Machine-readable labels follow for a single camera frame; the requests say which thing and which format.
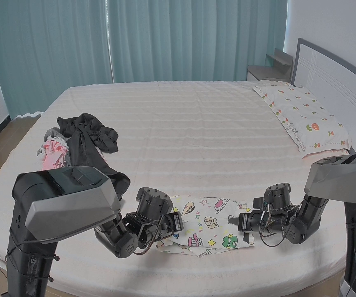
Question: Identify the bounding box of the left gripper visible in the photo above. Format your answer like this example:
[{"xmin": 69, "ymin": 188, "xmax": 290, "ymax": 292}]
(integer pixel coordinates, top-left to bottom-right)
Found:
[{"xmin": 165, "ymin": 212, "xmax": 185, "ymax": 238}]

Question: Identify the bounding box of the blue-green curtain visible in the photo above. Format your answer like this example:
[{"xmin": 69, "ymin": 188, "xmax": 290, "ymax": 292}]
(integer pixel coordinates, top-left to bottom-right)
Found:
[
  {"xmin": 0, "ymin": 0, "xmax": 115, "ymax": 118},
  {"xmin": 107, "ymin": 0, "xmax": 290, "ymax": 83}
]

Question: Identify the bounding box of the white printed pyjama top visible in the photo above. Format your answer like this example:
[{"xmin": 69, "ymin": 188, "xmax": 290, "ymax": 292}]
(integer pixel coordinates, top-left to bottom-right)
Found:
[{"xmin": 155, "ymin": 194, "xmax": 256, "ymax": 258}]

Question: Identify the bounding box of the white printed pillow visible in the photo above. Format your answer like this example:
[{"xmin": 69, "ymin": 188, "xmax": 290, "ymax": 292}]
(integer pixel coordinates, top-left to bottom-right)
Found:
[{"xmin": 252, "ymin": 84, "xmax": 351, "ymax": 159}]

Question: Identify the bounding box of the pile of clothes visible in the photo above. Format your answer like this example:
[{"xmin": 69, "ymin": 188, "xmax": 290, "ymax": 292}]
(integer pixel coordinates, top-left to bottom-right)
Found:
[{"xmin": 36, "ymin": 113, "xmax": 131, "ymax": 202}]

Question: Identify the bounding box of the bed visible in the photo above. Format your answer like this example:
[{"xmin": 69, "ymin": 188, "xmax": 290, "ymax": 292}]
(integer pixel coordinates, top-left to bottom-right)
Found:
[{"xmin": 0, "ymin": 37, "xmax": 356, "ymax": 293}]

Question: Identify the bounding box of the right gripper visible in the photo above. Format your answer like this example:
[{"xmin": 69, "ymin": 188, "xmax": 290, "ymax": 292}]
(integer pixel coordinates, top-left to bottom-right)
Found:
[{"xmin": 227, "ymin": 211, "xmax": 269, "ymax": 244}]

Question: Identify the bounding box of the grey bedside table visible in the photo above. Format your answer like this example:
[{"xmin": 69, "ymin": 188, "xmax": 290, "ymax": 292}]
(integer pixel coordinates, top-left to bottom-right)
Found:
[{"xmin": 247, "ymin": 48, "xmax": 294, "ymax": 82}]

